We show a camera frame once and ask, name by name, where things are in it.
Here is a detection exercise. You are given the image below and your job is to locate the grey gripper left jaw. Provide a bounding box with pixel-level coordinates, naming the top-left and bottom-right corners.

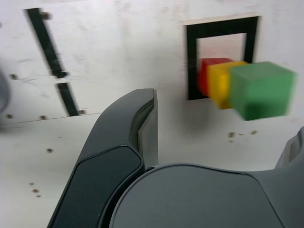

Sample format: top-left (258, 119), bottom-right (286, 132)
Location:
top-left (47, 88), bottom-right (159, 228)

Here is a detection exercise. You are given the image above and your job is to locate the black tape strip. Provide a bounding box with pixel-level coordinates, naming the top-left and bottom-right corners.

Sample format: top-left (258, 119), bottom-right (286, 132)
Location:
top-left (23, 8), bottom-right (80, 117)

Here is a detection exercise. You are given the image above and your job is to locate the yellow cube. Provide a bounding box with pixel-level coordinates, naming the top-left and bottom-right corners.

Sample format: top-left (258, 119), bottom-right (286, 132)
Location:
top-left (207, 61), bottom-right (249, 110)

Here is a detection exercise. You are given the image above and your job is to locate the green cube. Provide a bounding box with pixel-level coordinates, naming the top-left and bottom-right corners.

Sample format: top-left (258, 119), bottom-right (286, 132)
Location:
top-left (229, 61), bottom-right (297, 121)

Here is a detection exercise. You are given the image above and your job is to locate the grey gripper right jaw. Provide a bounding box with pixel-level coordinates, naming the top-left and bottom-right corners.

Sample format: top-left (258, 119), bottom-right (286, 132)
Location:
top-left (109, 125), bottom-right (304, 228)

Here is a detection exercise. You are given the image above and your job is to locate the black tape square outline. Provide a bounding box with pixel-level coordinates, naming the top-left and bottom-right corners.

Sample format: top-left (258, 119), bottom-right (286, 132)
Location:
top-left (182, 16), bottom-right (259, 101)

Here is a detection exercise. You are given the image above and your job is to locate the red cube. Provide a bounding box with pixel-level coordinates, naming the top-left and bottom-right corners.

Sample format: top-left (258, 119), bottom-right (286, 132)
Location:
top-left (197, 57), bottom-right (235, 97)

